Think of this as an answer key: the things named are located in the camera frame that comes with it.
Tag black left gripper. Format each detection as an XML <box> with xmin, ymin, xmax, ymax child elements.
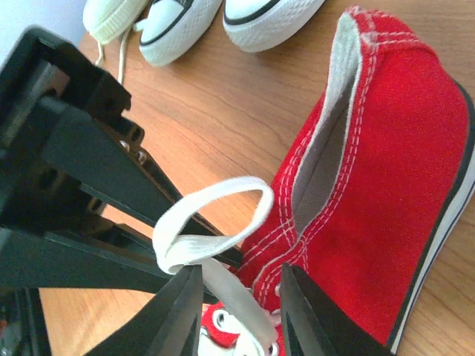
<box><xmin>0</xmin><ymin>24</ymin><xmax>244</xmax><ymax>290</ymax></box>

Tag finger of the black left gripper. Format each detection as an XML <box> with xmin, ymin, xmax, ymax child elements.
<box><xmin>0</xmin><ymin>226</ymin><xmax>220</xmax><ymax>302</ymax></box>

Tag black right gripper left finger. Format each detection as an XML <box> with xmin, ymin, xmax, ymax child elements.
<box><xmin>88</xmin><ymin>266</ymin><xmax>203</xmax><ymax>356</ymax></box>

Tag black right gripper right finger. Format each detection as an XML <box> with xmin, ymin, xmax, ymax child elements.
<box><xmin>280</xmin><ymin>263</ymin><xmax>392</xmax><ymax>356</ymax></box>

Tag white shoelace of red shoe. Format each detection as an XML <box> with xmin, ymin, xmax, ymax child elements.
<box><xmin>152</xmin><ymin>176</ymin><xmax>278</xmax><ymax>355</ymax></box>

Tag red canvas sneaker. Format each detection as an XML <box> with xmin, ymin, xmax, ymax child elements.
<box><xmin>198</xmin><ymin>4</ymin><xmax>475</xmax><ymax>356</ymax></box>

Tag cream high-top sneaker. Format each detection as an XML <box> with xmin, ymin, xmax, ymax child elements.
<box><xmin>82</xmin><ymin>0</ymin><xmax>149</xmax><ymax>45</ymax></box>

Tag black canvas sneaker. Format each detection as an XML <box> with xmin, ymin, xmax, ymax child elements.
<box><xmin>133</xmin><ymin>0</ymin><xmax>222</xmax><ymax>67</ymax></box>

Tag grey canvas sneaker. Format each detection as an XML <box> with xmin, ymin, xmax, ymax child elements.
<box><xmin>223</xmin><ymin>0</ymin><xmax>324</xmax><ymax>53</ymax></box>

